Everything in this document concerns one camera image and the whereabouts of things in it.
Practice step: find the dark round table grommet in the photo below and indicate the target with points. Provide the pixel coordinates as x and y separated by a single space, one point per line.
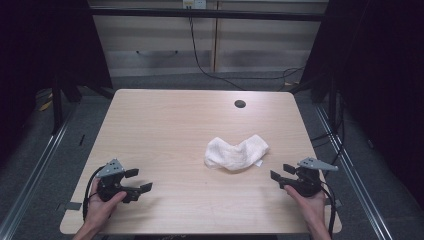
240 103

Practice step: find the white towel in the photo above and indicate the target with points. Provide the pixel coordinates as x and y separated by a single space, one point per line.
235 154

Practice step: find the small black floor strip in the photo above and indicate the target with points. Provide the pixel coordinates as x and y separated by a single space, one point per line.
82 140

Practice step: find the person's right hand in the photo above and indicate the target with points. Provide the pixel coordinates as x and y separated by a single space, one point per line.
310 205

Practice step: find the black horizontal frame bar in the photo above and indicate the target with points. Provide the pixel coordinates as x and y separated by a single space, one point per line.
200 14

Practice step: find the black metal stand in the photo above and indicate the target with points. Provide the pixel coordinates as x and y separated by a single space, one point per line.
332 103
57 106

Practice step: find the plain white cabinet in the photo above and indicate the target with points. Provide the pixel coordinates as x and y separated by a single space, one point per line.
266 40

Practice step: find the metal floor rail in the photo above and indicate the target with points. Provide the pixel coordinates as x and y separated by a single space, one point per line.
33 176
353 180

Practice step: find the person's left hand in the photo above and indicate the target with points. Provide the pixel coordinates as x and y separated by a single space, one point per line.
99 208

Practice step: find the white wall socket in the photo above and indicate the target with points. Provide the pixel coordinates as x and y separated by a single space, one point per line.
195 3

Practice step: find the dark curtain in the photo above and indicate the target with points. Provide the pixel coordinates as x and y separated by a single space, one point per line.
36 50
383 66

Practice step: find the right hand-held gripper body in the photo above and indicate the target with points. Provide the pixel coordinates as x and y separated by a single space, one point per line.
308 181

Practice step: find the yellow floor object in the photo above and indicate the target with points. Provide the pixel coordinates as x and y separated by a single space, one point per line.
45 106

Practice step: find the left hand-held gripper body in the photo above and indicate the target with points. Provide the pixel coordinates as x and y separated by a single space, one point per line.
111 170

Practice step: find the grey tape piece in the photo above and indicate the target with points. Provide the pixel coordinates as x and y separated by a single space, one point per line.
337 202
73 206

